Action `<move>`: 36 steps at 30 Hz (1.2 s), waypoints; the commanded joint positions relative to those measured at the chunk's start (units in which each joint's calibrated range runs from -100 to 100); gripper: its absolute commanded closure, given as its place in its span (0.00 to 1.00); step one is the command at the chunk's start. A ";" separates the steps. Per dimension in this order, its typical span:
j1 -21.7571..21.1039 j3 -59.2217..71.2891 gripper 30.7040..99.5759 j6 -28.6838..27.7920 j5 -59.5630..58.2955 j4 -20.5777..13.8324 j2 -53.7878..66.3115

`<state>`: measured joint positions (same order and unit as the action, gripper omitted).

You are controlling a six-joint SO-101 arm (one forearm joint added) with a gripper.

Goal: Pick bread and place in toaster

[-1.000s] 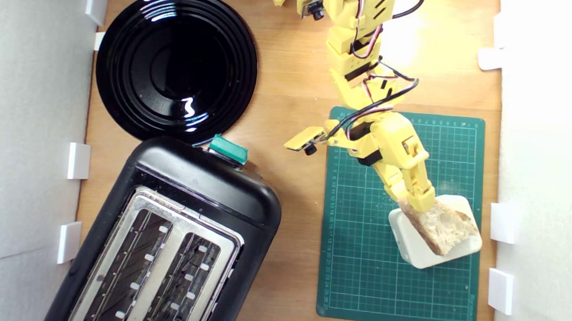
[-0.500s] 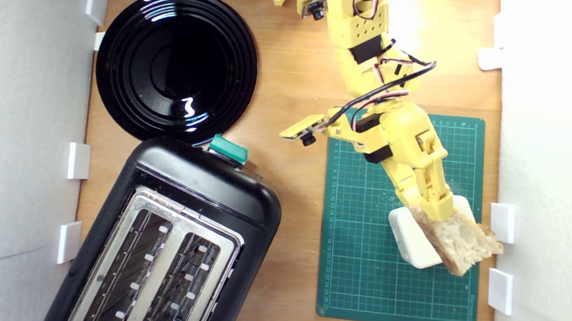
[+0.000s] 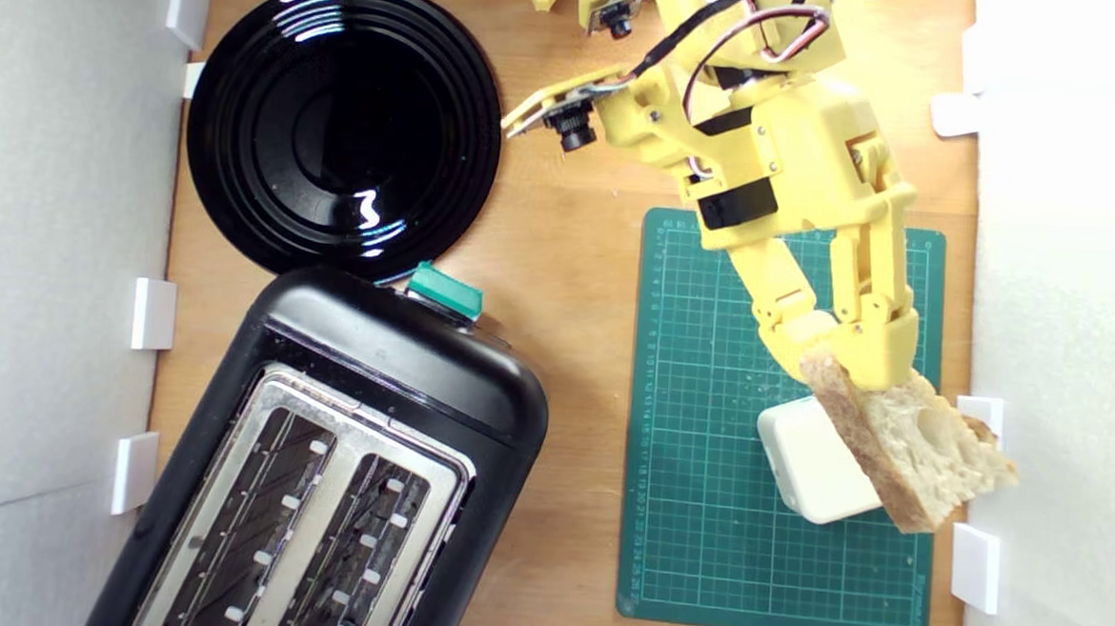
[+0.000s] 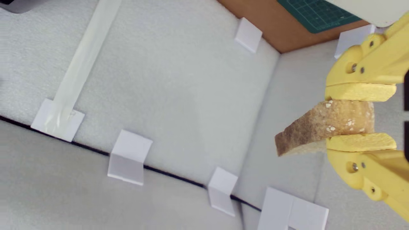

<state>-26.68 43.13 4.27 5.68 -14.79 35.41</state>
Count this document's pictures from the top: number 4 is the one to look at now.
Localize brown bread slice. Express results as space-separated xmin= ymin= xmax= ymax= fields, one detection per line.
xmin=275 ymin=100 xmax=375 ymax=157

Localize green cutting mat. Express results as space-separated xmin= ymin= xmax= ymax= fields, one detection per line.
xmin=276 ymin=0 xmax=363 ymax=34

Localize white tape strip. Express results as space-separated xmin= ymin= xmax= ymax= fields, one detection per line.
xmin=45 ymin=0 xmax=122 ymax=128

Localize white wall clip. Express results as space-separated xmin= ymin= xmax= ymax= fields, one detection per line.
xmin=234 ymin=18 xmax=263 ymax=54
xmin=30 ymin=98 xmax=85 ymax=142
xmin=334 ymin=24 xmax=377 ymax=59
xmin=107 ymin=129 xmax=153 ymax=186
xmin=207 ymin=167 xmax=239 ymax=218
xmin=257 ymin=187 xmax=329 ymax=230

